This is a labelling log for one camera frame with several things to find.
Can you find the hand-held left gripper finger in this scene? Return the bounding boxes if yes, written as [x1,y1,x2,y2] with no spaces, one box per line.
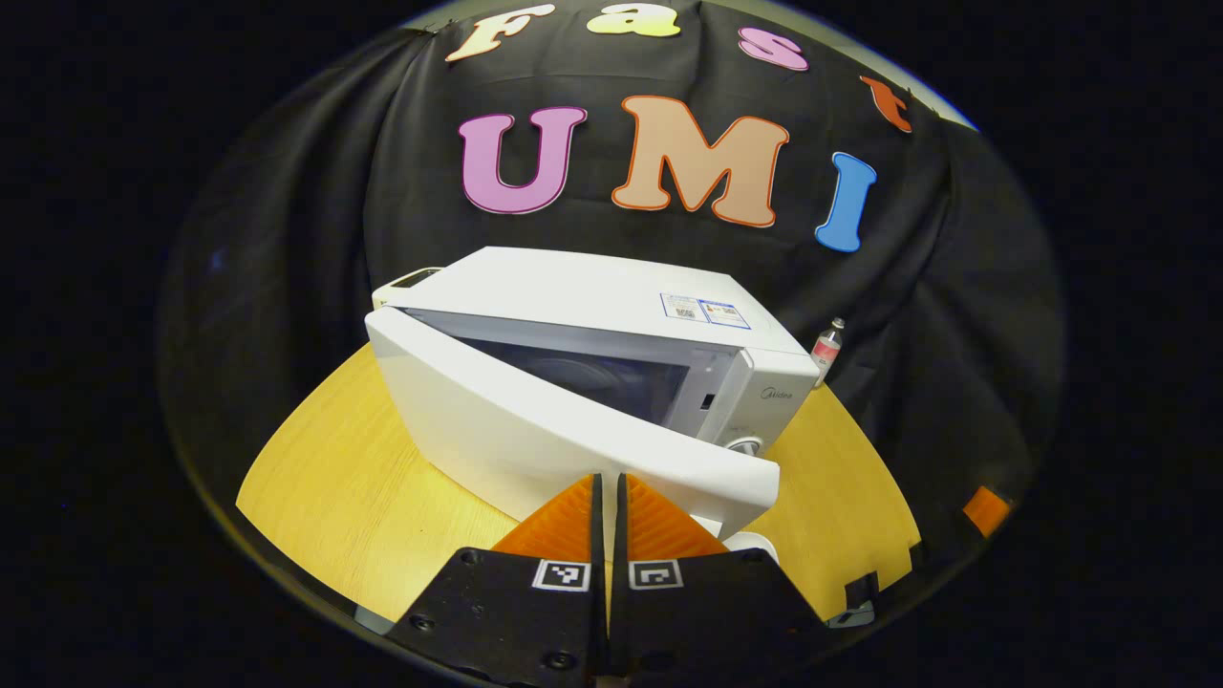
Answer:
[382,472,609,684]
[611,472,832,681]

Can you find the white microwave oven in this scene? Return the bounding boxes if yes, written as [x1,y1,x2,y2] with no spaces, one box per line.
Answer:
[365,247,821,541]

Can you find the white square plate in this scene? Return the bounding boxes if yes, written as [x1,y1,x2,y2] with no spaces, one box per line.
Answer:
[721,531,781,567]

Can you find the small clear bottle pink label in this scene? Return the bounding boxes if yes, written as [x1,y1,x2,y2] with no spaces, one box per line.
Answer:
[810,317,847,386]

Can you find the cream toaster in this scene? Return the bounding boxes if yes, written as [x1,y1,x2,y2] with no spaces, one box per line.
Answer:
[371,269,445,309]

